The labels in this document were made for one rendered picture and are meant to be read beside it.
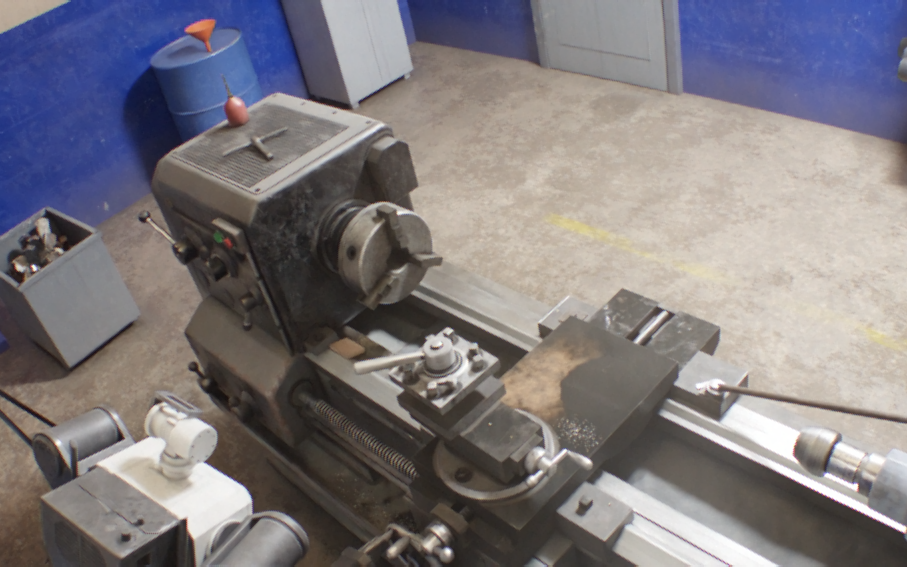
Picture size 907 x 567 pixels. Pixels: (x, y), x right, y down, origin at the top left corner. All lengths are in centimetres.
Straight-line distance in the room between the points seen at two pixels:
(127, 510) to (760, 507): 130
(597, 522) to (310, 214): 106
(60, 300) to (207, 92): 155
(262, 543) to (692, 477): 104
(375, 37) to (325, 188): 368
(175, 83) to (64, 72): 74
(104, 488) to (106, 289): 282
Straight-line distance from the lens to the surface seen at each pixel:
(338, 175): 216
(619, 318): 211
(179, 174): 239
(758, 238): 386
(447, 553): 167
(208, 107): 492
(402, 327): 247
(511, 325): 217
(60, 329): 413
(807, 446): 150
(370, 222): 204
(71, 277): 407
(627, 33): 519
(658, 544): 168
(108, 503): 138
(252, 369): 240
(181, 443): 135
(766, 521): 188
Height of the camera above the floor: 226
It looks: 37 degrees down
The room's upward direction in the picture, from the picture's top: 14 degrees counter-clockwise
